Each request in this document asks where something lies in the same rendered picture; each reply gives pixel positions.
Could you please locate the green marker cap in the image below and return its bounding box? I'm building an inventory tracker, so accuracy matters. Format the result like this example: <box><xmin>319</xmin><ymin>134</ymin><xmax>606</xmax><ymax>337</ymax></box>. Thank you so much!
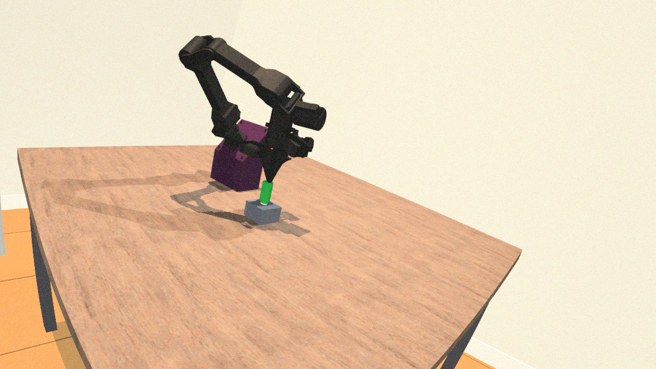
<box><xmin>259</xmin><ymin>180</ymin><xmax>273</xmax><ymax>202</ymax></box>

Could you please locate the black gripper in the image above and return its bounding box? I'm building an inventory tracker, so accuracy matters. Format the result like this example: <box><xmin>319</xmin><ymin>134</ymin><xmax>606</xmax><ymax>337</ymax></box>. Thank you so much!
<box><xmin>239</xmin><ymin>120</ymin><xmax>295</xmax><ymax>183</ymax></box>

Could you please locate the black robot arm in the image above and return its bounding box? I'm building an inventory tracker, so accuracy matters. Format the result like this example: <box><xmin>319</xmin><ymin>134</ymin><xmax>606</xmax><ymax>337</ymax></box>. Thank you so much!
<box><xmin>178</xmin><ymin>35</ymin><xmax>326</xmax><ymax>158</ymax></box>

